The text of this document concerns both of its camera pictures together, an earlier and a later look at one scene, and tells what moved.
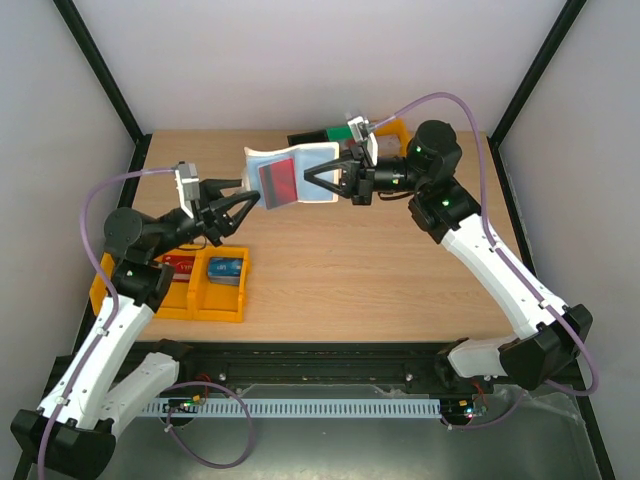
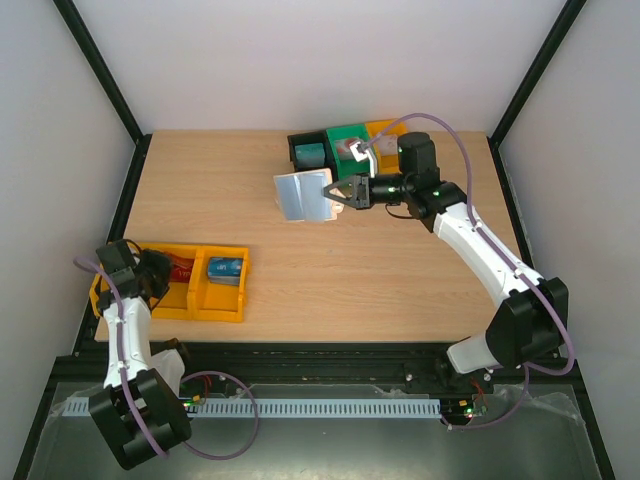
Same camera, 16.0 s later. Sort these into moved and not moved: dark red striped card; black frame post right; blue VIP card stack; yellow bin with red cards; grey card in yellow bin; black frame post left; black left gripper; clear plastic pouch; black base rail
Moved: dark red striped card; black left gripper; clear plastic pouch
Not moved: yellow bin with red cards; grey card in yellow bin; black frame post right; black base rail; black frame post left; blue VIP card stack
